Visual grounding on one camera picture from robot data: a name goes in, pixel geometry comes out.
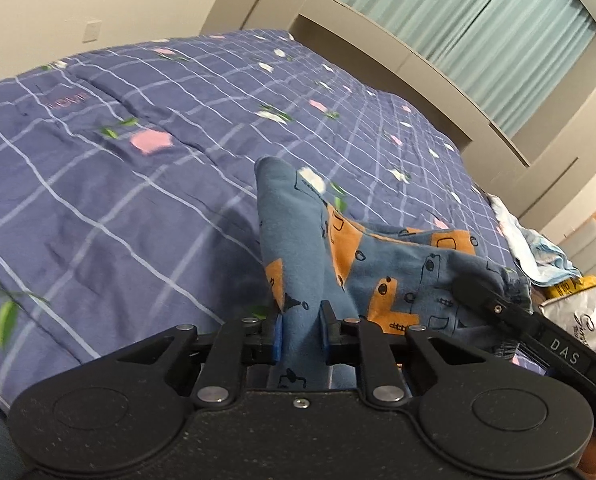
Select blue patterned children's pants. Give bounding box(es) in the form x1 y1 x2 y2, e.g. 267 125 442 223
255 157 530 390

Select white printed plastic bag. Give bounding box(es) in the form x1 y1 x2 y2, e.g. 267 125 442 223
540 285 596 352

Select yellow packaged item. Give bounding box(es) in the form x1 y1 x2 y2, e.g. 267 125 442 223
544 275 596 299

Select light blue white cloth pile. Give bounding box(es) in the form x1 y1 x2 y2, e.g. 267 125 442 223
487 194 582 287

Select purple plaid floral bedspread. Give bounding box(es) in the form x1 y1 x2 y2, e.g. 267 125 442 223
0 30 513 408

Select teal pleated curtain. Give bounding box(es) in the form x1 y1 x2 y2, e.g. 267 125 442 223
339 0 596 136

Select white wall socket plate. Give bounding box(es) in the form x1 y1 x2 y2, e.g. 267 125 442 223
82 20 102 44

